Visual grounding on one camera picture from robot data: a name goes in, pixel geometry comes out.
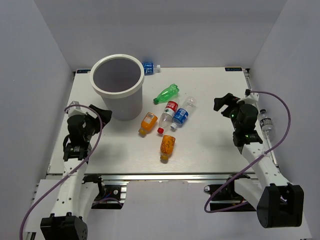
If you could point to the white plastic bin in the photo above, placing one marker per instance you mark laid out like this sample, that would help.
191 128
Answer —
118 79

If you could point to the table corner label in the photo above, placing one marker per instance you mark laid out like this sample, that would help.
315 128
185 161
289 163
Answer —
233 69
83 71

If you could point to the orange bottle with barcode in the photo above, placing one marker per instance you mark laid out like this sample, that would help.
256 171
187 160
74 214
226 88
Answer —
147 123

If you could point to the orange patterned bottle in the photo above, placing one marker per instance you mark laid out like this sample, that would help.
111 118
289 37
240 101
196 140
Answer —
167 147

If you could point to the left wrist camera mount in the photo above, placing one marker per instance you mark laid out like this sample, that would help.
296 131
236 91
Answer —
75 109

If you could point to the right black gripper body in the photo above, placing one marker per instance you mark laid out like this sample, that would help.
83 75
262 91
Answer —
232 113

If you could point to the red label clear bottle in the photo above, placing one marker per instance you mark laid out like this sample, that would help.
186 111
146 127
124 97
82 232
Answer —
167 115

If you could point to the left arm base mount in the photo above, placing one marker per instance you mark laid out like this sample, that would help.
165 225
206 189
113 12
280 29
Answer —
109 195

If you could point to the clear bottle black label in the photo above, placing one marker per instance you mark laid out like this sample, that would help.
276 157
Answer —
265 122

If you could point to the right table corner label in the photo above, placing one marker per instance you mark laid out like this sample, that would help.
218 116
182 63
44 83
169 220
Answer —
233 69

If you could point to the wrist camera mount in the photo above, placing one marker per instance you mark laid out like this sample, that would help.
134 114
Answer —
75 109
251 97

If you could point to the blue label clear bottle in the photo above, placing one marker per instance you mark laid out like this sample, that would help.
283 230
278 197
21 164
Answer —
183 112

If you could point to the left table corner label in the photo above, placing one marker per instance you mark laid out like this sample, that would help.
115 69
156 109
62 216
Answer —
83 71

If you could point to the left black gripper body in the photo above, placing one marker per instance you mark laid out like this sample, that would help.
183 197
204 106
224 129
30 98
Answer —
92 124

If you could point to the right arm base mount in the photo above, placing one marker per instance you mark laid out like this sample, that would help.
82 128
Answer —
227 197

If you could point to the green plastic bottle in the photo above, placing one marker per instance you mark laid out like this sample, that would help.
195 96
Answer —
167 94

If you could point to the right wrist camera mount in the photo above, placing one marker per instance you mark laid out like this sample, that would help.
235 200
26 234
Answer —
251 97

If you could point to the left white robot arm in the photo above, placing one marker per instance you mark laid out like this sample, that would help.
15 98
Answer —
76 191

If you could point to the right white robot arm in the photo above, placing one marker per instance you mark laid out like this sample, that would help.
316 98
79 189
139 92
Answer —
278 202

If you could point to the blue label bottle behind bin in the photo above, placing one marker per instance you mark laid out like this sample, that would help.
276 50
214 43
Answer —
150 68

